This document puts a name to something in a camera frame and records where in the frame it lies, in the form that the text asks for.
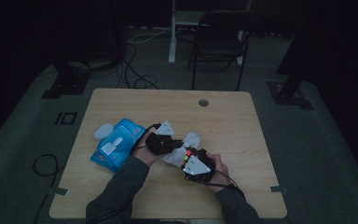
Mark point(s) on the white wet wipe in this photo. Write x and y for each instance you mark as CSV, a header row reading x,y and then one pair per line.
x,y
192,140

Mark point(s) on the black stand base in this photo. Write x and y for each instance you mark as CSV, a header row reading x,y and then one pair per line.
x,y
66,84
289,93

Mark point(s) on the person's left hand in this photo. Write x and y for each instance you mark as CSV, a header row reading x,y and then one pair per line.
x,y
144,154

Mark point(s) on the black folding chair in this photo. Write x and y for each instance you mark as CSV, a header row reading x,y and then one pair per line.
x,y
220,40

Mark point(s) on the blue wet wipes packet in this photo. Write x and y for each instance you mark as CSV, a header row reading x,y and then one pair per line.
x,y
122,146

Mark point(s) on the white desk frame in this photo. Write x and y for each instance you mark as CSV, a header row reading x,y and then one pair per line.
x,y
172,37

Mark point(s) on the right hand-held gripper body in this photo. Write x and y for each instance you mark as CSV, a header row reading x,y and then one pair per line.
x,y
199,166

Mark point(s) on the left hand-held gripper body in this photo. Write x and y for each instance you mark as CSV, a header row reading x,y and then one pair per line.
x,y
158,144

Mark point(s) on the person's right hand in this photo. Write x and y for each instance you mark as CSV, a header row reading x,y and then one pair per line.
x,y
221,174

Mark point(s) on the grey tape piece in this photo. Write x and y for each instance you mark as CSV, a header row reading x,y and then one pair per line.
x,y
61,191
278,189

